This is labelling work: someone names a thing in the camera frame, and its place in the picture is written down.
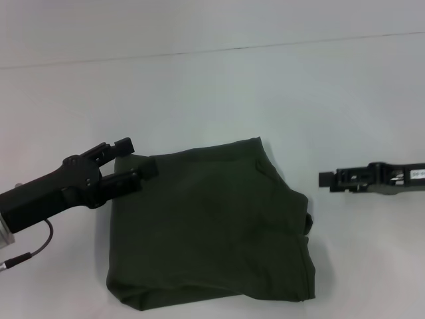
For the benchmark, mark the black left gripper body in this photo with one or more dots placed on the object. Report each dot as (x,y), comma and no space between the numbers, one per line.
(50,192)

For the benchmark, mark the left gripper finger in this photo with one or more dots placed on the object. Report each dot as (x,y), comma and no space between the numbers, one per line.
(109,151)
(129,179)

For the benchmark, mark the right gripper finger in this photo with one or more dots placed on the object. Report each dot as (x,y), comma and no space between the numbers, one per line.
(352,177)

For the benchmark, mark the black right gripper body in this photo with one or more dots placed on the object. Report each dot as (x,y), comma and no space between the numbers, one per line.
(410,181)

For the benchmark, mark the dark green FREE t-shirt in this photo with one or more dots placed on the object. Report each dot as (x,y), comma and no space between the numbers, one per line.
(216,216)

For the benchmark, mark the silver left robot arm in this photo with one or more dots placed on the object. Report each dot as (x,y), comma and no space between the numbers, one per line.
(6,234)

